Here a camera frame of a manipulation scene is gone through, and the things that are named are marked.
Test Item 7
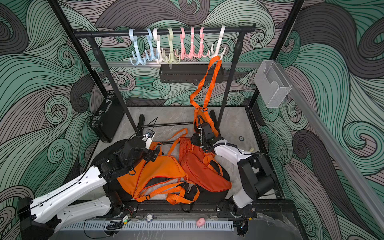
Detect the orange sling bag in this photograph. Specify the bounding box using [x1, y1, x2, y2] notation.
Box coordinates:
[189, 55, 223, 139]

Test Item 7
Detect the red-orange drawstring bag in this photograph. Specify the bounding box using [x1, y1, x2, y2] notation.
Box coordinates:
[179, 138, 232, 193]

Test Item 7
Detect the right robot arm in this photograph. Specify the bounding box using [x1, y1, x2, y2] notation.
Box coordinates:
[192, 122, 277, 209]

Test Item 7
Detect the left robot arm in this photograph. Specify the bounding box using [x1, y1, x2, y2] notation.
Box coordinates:
[18, 137, 161, 240]

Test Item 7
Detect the pink hook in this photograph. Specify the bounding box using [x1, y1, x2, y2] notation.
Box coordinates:
[198, 27, 210, 59]
[180, 27, 188, 60]
[189, 27, 197, 59]

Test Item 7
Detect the pale green hook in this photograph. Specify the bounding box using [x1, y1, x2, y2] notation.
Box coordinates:
[163, 28, 181, 65]

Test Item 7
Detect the white hook rightmost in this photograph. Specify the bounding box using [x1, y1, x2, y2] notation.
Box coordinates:
[209, 26, 226, 60]

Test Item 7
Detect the white hook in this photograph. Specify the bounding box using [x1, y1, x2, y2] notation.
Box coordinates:
[153, 28, 165, 65]
[209, 26, 226, 60]

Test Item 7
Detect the light blue hook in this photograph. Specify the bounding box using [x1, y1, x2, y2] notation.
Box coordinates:
[129, 29, 147, 66]
[145, 29, 159, 61]

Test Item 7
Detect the light blue hook leftmost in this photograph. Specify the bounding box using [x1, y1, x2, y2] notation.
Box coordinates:
[129, 29, 147, 66]

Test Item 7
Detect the large orange backpack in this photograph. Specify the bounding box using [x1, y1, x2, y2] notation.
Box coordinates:
[117, 128, 200, 205]

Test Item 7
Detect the black round mat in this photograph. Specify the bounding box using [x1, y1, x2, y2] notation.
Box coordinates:
[91, 139, 228, 204]

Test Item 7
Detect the pink small object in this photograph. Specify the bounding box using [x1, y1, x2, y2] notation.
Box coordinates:
[196, 218, 206, 228]

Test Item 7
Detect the black clothes rack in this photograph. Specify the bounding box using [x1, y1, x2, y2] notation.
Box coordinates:
[74, 24, 257, 134]

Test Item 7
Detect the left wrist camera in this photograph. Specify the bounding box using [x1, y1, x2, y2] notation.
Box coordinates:
[142, 129, 156, 149]

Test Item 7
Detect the black case on wall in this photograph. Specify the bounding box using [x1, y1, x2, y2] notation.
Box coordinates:
[89, 92, 124, 143]

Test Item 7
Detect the black wall shelf tray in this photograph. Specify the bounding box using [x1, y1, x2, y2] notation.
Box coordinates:
[160, 64, 215, 86]

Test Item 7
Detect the white mesh wall basket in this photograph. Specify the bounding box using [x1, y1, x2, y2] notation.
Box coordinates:
[254, 61, 292, 109]

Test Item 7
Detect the white slotted cable duct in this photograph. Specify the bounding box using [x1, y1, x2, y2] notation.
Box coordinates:
[72, 220, 235, 232]

